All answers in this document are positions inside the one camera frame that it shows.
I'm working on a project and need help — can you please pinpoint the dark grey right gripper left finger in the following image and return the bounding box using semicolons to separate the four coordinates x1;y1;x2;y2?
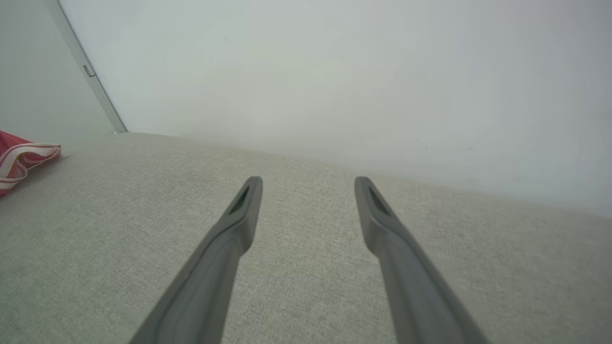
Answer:
129;176;263;344

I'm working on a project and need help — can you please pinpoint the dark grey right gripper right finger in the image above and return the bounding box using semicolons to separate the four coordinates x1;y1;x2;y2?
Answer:
354;176;489;344

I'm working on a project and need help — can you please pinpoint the red garment with white trim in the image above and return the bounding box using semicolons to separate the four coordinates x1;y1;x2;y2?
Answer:
0;130;62;196

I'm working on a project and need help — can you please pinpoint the grey metal wall strip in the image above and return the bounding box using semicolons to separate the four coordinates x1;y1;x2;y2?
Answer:
45;0;128;134

